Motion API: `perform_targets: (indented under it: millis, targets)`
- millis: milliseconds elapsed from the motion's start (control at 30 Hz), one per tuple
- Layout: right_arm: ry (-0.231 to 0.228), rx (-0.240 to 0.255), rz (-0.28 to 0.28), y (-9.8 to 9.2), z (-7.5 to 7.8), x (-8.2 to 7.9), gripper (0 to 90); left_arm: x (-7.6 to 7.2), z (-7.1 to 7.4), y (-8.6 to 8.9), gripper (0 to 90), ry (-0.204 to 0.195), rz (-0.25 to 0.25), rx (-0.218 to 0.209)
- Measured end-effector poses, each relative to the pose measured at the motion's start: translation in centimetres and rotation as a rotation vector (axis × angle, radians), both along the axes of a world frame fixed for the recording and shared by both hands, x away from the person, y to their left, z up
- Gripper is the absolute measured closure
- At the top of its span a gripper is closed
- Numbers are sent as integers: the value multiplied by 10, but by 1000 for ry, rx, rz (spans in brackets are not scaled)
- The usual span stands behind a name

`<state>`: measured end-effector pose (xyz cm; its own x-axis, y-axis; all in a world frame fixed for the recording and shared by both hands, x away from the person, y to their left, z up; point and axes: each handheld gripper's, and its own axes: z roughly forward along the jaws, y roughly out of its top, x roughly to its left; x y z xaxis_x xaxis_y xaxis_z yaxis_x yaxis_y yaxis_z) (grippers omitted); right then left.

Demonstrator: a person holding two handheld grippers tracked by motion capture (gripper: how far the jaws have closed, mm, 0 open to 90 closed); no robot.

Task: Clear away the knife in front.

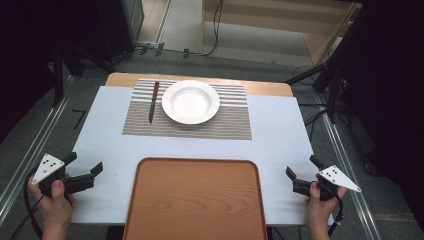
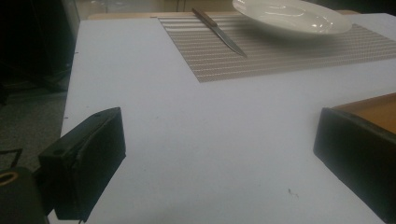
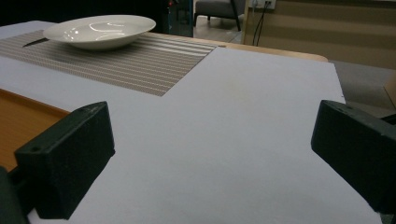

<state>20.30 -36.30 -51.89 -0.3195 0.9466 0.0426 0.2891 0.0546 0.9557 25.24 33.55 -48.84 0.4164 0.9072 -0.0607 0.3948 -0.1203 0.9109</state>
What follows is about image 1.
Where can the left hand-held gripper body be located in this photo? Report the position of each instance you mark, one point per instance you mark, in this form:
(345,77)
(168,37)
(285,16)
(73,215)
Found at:
(50,166)

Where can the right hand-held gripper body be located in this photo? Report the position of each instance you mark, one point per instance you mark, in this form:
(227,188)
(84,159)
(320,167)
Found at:
(335,178)

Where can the person's right hand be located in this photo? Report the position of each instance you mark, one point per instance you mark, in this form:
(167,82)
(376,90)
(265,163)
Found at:
(320,210)

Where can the person's left hand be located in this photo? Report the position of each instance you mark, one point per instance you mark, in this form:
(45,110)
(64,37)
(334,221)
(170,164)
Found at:
(55,206)

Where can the white table cover sheet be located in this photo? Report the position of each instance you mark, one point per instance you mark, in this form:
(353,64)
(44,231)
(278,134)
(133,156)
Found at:
(106,146)

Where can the black metal stand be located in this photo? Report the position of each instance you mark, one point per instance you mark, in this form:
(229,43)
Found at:
(58,73)
(333,83)

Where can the striped woven placemat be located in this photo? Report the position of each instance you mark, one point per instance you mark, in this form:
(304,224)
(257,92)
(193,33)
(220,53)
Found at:
(206,130)

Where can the brown wooden tray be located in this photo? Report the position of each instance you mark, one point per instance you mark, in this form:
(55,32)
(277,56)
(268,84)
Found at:
(195,203)

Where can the dark curtain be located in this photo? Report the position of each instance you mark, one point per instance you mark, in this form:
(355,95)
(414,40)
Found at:
(26,50)
(393,83)

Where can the white deep plate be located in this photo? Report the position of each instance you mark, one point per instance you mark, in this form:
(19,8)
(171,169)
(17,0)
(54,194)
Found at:
(190,101)

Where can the light wooden shelf unit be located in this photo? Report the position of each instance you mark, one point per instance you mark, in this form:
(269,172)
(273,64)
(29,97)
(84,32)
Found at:
(316,43)

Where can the dark cabinet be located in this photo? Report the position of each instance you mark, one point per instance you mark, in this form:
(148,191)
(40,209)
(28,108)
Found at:
(123,23)

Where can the metal floor rail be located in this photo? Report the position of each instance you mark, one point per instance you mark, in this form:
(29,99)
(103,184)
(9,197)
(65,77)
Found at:
(350,173)
(30,156)

